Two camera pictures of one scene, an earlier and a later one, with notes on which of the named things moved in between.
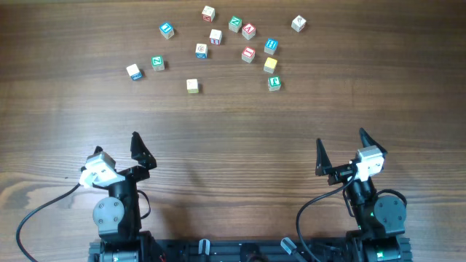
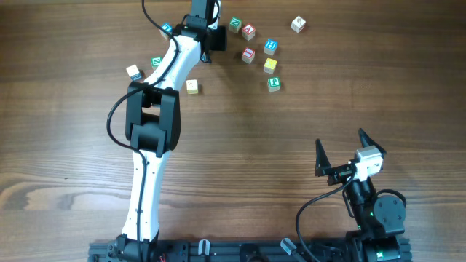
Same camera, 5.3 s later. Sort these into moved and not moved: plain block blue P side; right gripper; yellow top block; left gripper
Moved: left gripper
Not moved: plain block blue P side; yellow top block; right gripper
